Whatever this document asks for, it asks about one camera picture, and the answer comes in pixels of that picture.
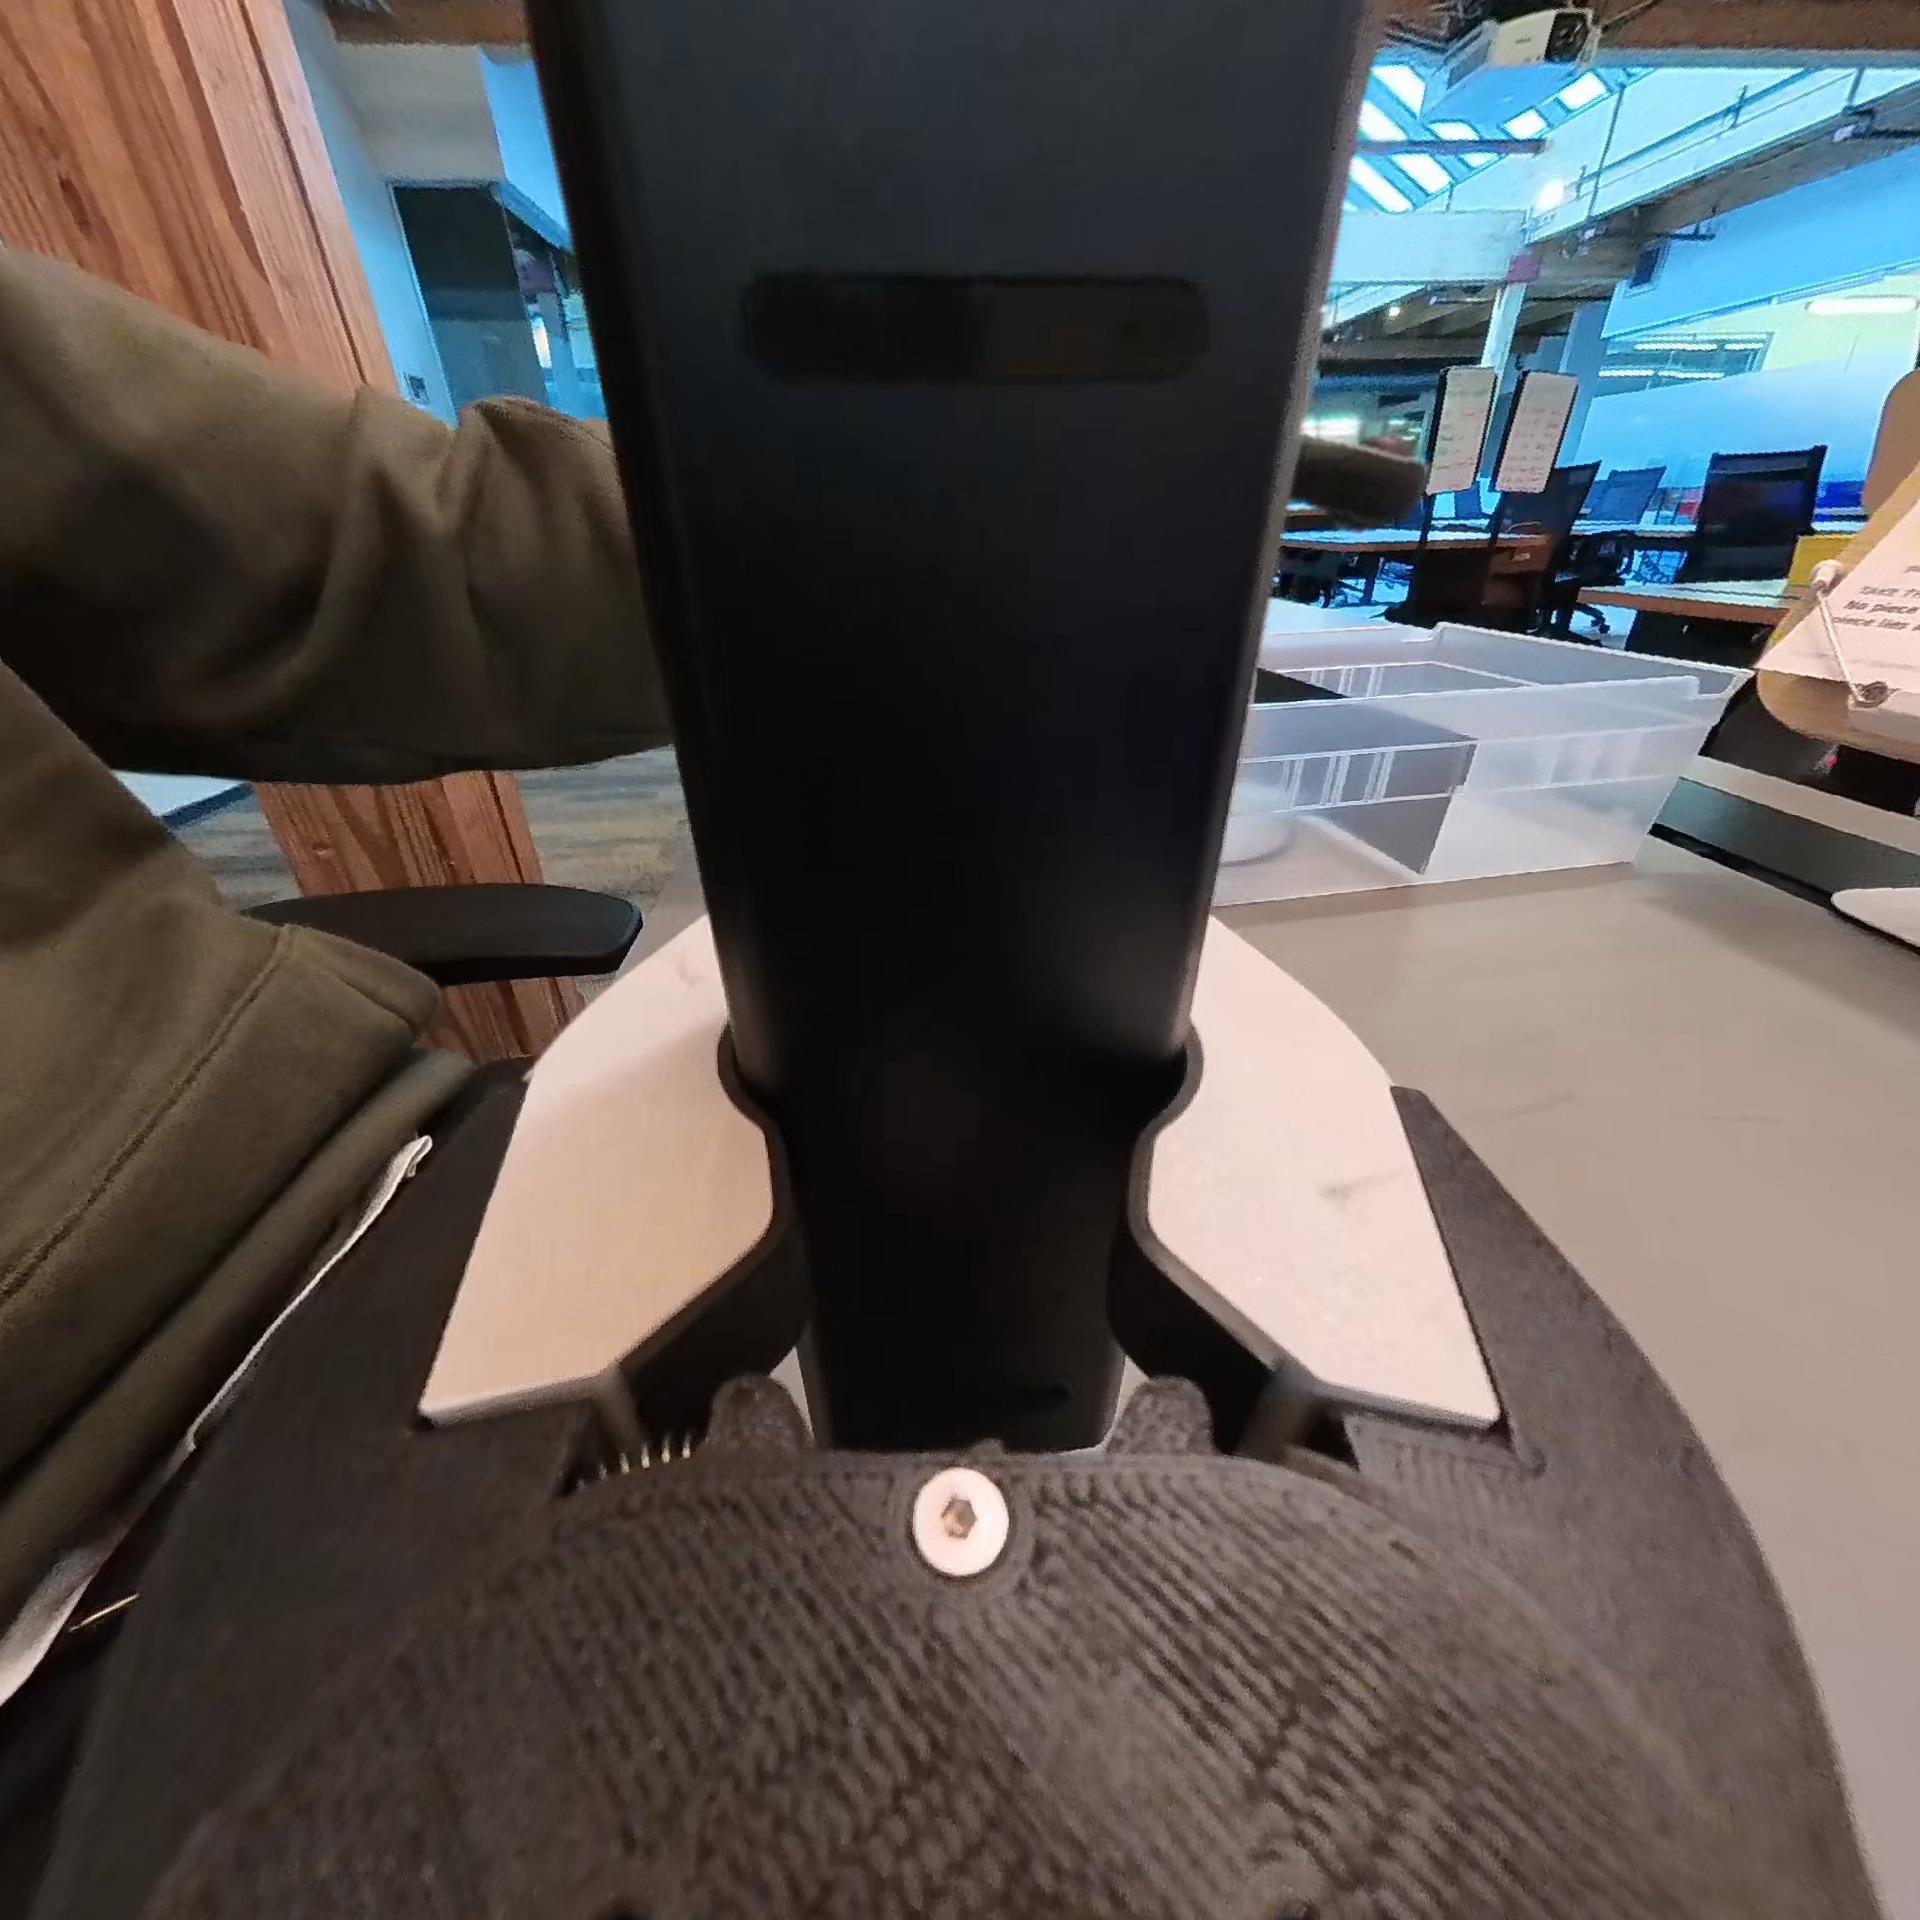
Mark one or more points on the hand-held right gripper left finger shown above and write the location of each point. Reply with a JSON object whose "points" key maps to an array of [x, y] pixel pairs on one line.
{"points": [[600, 1200]]}

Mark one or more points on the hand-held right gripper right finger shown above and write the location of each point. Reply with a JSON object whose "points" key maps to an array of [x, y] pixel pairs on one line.
{"points": [[1306, 1200]]}

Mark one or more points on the person's left forearm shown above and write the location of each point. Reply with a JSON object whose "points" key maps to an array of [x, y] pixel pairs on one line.
{"points": [[300, 569]]}

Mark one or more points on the grey desk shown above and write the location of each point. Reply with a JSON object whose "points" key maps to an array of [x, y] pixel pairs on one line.
{"points": [[1650, 1140]]}

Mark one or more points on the wooden office desk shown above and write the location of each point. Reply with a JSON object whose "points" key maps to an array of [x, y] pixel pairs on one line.
{"points": [[1695, 598]]}

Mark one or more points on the white board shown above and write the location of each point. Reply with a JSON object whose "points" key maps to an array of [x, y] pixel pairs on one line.
{"points": [[1537, 430], [1462, 428]]}

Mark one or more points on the black office chair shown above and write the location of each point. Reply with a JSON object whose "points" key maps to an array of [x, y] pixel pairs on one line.
{"points": [[1756, 516], [1559, 546]]}

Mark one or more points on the black chair armrest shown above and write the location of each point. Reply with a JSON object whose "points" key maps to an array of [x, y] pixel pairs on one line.
{"points": [[480, 926]]}

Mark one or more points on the clear plastic bin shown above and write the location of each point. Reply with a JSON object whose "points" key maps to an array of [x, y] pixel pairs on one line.
{"points": [[1559, 749]]}

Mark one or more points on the ceiling projector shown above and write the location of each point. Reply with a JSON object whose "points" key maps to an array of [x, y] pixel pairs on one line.
{"points": [[1529, 36]]}

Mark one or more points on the clipboard with instruction sheet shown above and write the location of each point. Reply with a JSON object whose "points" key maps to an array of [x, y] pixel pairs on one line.
{"points": [[1867, 628]]}

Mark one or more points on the wooden card stand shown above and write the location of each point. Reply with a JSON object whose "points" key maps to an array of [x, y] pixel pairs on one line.
{"points": [[1892, 434]]}

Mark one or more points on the wooden pillar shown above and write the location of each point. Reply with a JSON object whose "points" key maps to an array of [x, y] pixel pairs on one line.
{"points": [[166, 164]]}

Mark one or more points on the white flat base plate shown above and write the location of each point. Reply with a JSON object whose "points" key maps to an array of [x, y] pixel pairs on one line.
{"points": [[1886, 915]]}

